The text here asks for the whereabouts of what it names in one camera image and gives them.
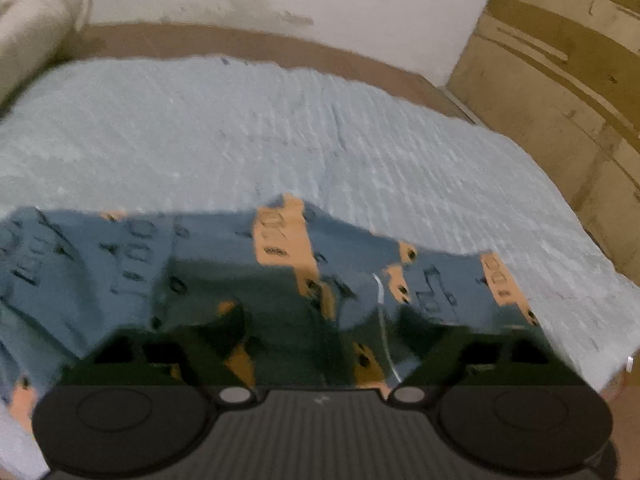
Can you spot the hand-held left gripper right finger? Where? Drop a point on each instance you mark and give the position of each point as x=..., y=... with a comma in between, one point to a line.
x=440, y=355

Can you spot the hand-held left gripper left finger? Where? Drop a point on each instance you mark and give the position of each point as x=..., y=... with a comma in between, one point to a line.
x=210, y=350

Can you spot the blue pants with orange print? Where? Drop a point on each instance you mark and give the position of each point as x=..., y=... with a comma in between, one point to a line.
x=125, y=280

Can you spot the light blue ribbed blanket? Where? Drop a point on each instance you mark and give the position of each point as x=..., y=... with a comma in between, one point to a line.
x=280, y=135

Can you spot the plywood panel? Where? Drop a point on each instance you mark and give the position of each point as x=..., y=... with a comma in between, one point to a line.
x=560, y=75

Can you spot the brown wooden bed board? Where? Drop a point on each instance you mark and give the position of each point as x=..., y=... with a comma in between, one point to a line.
x=260, y=42

